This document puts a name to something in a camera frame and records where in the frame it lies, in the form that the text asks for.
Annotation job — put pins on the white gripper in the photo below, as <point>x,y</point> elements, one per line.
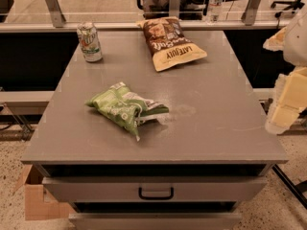
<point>297,41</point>

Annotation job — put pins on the green jalapeno chip bag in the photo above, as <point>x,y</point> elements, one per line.
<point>127,109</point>

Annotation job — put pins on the brown yellow chip bag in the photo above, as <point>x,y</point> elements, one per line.
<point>168,44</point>

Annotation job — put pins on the clear plastic water bottle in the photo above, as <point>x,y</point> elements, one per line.
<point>213,10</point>

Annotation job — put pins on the grey drawer cabinet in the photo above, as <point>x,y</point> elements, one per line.
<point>187,169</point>

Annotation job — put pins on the seated person in background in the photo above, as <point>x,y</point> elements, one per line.
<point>188,9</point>

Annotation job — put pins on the upper grey drawer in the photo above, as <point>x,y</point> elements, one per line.
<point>125,189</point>

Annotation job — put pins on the grey drawer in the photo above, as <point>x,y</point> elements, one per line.
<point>125,189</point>
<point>155,221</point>

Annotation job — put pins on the green white soda can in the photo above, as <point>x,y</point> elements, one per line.
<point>89,42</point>

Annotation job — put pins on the lower grey drawer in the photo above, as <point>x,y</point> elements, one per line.
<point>155,221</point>

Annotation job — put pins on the brown cardboard box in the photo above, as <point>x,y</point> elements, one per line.
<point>38,201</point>

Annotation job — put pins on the black drawer handle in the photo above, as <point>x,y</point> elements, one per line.
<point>156,195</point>

